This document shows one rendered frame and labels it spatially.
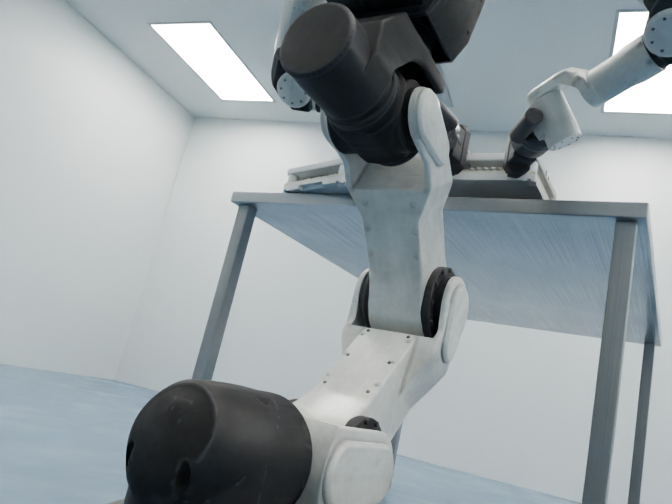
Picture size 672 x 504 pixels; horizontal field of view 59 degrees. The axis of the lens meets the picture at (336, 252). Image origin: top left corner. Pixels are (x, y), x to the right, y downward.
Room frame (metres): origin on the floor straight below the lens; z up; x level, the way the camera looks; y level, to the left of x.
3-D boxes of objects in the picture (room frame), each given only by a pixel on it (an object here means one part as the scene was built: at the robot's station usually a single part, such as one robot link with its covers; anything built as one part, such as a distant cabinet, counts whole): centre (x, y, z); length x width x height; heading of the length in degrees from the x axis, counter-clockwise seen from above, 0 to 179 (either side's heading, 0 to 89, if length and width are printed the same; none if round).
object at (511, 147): (1.18, -0.35, 0.98); 0.12 x 0.10 x 0.13; 0
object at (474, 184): (1.40, -0.36, 0.94); 0.24 x 0.24 x 0.02; 58
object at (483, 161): (1.40, -0.36, 0.98); 0.25 x 0.24 x 0.02; 58
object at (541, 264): (2.03, -0.52, 0.86); 1.50 x 1.10 x 0.04; 148
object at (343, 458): (0.86, -0.02, 0.28); 0.21 x 0.20 x 0.13; 148
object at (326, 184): (1.58, 0.01, 0.89); 0.24 x 0.24 x 0.02; 40
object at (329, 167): (1.58, 0.01, 0.94); 0.25 x 0.24 x 0.02; 40
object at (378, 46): (0.80, 0.01, 0.83); 0.28 x 0.13 x 0.18; 148
